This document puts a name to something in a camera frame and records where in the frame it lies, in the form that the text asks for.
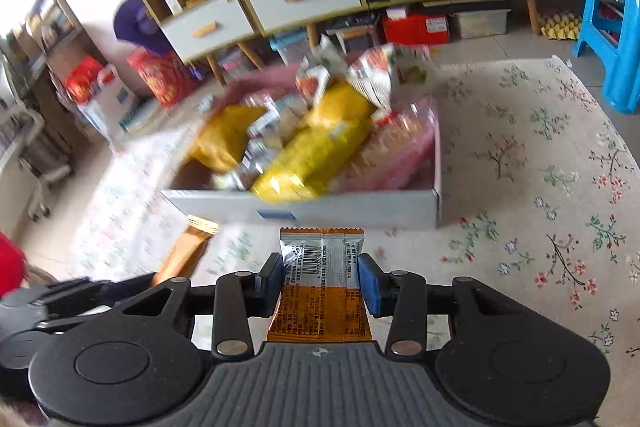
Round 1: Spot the blue plastic stool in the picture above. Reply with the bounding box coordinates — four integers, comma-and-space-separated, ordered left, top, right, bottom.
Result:
571, 0, 640, 115

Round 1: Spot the white nut packet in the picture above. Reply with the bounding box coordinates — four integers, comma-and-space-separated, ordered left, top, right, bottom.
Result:
346, 43, 432, 110
294, 34, 351, 108

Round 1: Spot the purple hat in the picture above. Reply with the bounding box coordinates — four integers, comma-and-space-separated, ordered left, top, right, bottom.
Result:
112, 0, 176, 56

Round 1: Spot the gold bar packet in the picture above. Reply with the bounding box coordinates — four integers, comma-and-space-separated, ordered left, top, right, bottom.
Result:
150, 214, 219, 289

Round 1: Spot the orange and white bar packet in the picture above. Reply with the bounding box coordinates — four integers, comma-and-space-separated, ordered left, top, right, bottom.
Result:
266, 227, 374, 344

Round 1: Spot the pink cake packet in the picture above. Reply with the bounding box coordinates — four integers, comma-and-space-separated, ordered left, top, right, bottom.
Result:
350, 99, 440, 190

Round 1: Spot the white shopping bag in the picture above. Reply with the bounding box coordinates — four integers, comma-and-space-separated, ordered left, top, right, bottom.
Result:
77, 64, 143, 142

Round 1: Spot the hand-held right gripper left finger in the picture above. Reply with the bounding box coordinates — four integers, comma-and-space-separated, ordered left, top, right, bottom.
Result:
117, 252, 284, 360

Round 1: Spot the red flat box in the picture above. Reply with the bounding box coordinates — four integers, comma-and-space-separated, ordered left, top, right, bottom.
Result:
382, 13, 451, 46

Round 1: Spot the yellow puffy snack packet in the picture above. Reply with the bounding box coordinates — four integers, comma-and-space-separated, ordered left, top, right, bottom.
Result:
306, 79, 379, 130
191, 103, 267, 174

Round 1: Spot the small clear storage bin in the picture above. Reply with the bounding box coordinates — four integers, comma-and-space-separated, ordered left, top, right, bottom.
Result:
217, 47, 256, 78

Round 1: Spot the red container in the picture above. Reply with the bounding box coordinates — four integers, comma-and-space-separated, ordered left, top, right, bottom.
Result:
0, 231, 27, 299

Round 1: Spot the white office chair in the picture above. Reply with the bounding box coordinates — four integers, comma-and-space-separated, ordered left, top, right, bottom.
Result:
0, 107, 76, 223

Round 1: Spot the floral tablecloth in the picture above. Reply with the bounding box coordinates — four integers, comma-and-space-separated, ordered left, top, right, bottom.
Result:
65, 57, 640, 358

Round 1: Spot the black device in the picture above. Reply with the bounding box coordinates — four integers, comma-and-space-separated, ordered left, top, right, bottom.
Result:
325, 14, 381, 50

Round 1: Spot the yellow printed packet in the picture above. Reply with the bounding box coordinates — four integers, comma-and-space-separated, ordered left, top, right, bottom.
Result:
249, 116, 377, 204

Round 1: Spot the blue storage bin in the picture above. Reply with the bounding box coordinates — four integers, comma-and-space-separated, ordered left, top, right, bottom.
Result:
269, 29, 311, 62

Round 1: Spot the red gift bag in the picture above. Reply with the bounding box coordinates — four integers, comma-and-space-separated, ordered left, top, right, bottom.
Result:
65, 56, 106, 104
127, 48, 201, 108

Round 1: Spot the silver box with pink lining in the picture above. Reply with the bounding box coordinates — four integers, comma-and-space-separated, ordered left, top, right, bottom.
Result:
159, 57, 444, 232

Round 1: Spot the silver snack packet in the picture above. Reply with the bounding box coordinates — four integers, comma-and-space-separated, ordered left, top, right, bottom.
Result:
239, 94, 288, 178

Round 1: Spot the yellow egg carton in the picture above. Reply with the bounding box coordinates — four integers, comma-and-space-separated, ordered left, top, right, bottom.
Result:
537, 13, 583, 42

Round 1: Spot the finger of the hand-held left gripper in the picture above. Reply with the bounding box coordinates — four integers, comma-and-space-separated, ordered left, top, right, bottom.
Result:
100, 273, 157, 308

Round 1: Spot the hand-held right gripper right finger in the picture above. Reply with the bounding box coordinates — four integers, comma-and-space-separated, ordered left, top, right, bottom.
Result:
356, 252, 523, 358

